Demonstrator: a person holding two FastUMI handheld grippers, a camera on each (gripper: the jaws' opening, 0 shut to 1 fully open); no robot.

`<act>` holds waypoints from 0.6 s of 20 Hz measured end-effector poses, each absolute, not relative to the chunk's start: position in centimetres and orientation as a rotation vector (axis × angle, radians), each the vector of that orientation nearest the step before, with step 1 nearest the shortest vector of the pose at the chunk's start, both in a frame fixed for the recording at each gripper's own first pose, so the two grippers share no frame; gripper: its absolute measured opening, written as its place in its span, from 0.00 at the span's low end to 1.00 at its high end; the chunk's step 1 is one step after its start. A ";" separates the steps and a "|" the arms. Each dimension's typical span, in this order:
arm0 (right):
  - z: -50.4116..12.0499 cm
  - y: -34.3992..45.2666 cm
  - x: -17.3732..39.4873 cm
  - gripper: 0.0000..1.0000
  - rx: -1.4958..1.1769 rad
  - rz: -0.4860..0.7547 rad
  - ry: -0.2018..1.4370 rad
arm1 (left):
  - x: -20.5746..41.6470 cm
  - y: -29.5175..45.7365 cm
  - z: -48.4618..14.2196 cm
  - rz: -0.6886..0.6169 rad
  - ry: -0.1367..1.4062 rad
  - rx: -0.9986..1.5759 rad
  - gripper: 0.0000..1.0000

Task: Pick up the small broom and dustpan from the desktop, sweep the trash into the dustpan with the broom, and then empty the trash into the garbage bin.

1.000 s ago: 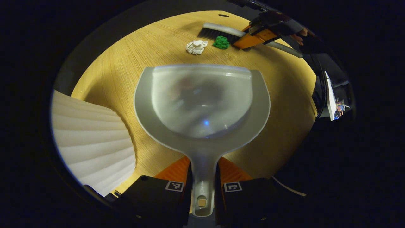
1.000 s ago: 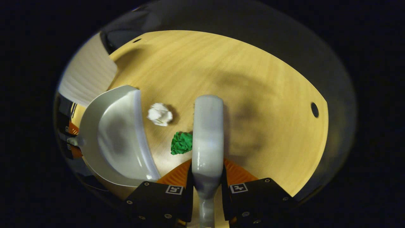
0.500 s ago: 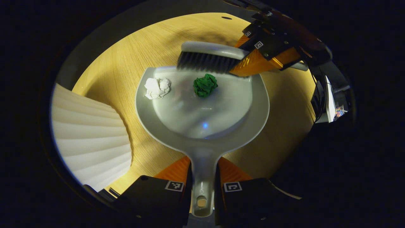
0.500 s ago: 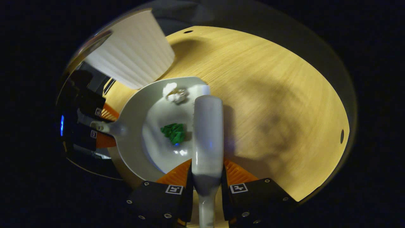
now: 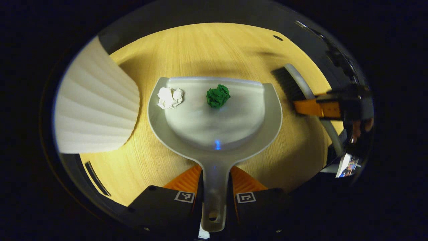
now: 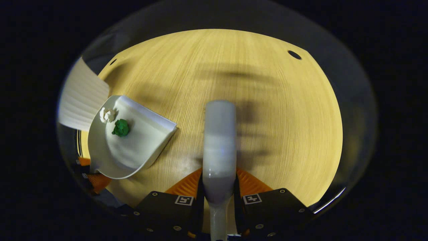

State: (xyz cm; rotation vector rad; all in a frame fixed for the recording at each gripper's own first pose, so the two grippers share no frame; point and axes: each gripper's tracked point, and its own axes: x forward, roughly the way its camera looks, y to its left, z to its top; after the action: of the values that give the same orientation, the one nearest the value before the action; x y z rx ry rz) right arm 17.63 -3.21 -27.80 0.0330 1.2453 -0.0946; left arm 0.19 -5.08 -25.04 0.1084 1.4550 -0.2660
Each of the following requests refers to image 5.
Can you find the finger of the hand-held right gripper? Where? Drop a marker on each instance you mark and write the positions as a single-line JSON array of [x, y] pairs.
[[326, 95], [311, 107]]

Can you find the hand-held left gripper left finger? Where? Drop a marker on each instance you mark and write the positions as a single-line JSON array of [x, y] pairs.
[[160, 211]]

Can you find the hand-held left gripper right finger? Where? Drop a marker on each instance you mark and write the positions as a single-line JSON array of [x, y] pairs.
[[264, 211]]

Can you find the small white broom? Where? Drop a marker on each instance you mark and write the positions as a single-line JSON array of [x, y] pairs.
[[291, 85]]

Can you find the green paper ball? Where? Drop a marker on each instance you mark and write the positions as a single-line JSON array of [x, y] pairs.
[[218, 96]]

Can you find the white plastic dustpan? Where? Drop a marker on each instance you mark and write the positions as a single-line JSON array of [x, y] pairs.
[[214, 127]]

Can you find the white paper ball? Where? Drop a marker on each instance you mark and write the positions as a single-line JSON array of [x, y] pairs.
[[170, 98]]

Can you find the white ribbed garbage bin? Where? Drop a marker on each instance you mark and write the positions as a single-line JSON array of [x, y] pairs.
[[97, 110]]

